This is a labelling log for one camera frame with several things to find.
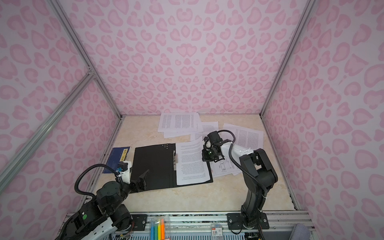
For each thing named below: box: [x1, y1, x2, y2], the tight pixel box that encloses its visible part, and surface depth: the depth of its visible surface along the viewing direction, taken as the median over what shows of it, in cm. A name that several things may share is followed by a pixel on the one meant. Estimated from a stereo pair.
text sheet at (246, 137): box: [219, 123, 264, 149], surface depth 109 cm
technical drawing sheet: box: [210, 153, 243, 178], surface depth 92 cm
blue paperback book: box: [103, 146, 130, 174], surface depth 99 cm
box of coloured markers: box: [149, 216, 166, 240], surface depth 72 cm
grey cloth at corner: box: [289, 223, 311, 240], surface depth 69 cm
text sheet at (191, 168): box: [175, 136, 211, 186], surface depth 95 cm
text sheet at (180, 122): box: [157, 112, 204, 133], surface depth 119 cm
